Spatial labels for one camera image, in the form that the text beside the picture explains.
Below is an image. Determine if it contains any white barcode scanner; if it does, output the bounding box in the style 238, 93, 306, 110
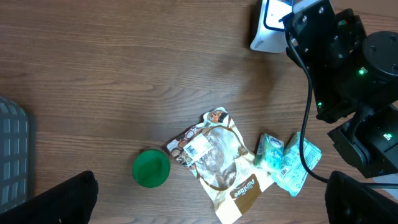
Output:
249, 0, 294, 54

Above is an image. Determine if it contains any black cable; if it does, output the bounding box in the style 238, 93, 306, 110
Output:
284, 30, 398, 190

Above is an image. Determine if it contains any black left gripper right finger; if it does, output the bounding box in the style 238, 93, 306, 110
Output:
325, 171, 397, 224

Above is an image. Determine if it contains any green lid jar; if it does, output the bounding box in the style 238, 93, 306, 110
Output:
132, 148, 171, 188

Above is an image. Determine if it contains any small teal tissue pack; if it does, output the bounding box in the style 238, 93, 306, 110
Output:
254, 134, 284, 174

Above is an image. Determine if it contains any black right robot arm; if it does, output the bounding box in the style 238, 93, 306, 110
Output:
282, 1, 397, 178

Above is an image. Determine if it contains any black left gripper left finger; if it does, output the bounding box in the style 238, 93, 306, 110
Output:
1, 170, 98, 224

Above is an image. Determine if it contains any beige brown snack pouch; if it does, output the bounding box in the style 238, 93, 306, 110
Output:
167, 107, 274, 223

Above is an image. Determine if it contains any teal wet wipes pack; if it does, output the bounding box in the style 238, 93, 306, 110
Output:
272, 132, 322, 197

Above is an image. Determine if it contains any black mesh basket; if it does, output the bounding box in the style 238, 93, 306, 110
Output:
0, 97, 36, 213

